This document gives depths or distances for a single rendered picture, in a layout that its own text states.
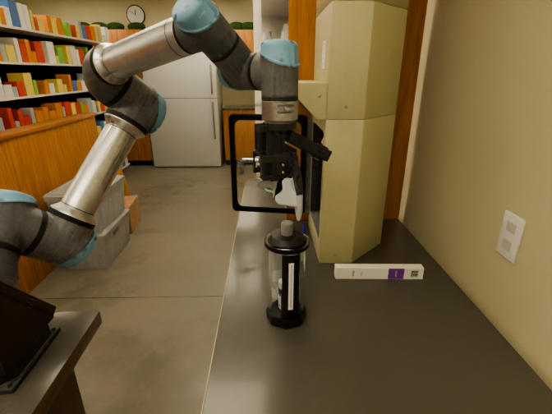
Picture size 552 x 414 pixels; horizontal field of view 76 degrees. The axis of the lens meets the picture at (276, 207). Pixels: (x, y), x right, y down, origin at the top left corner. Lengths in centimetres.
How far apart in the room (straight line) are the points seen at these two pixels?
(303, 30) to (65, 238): 102
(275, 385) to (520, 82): 89
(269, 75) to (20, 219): 64
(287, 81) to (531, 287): 72
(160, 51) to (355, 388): 79
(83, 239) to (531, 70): 115
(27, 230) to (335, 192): 81
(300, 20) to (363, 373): 113
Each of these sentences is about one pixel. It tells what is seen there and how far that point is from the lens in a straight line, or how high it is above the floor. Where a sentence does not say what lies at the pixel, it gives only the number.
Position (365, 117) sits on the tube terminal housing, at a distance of 108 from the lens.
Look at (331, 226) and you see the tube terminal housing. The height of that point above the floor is 108.
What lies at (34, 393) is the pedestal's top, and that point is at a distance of 93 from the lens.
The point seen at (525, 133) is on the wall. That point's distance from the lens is 102.
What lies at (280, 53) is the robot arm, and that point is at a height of 157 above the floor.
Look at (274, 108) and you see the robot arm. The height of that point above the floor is 147.
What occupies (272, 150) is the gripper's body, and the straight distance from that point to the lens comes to 74.
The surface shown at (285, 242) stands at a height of 118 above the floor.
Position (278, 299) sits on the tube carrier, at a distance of 89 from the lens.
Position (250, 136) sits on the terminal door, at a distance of 140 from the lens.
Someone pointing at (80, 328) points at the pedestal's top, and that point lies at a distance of 105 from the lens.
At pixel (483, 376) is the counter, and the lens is 93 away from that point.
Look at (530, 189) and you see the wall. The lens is 100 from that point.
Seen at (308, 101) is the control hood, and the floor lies 146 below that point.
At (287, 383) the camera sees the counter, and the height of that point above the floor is 94.
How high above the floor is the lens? 154
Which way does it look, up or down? 21 degrees down
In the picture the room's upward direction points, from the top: straight up
